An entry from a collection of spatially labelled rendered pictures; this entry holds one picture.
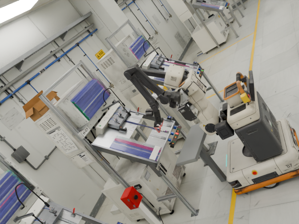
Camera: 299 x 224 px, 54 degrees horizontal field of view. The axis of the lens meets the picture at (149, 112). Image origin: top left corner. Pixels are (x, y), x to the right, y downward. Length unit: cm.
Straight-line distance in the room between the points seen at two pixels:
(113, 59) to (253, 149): 235
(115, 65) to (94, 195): 205
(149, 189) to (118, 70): 181
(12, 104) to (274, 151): 343
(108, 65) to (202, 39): 374
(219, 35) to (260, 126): 508
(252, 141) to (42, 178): 289
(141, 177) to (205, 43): 501
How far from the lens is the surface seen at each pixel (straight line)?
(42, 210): 254
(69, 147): 329
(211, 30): 742
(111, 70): 427
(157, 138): 316
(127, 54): 417
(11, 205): 248
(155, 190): 327
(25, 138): 444
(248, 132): 260
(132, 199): 273
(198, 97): 264
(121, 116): 332
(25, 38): 525
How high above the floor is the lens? 196
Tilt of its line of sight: 17 degrees down
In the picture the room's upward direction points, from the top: 39 degrees counter-clockwise
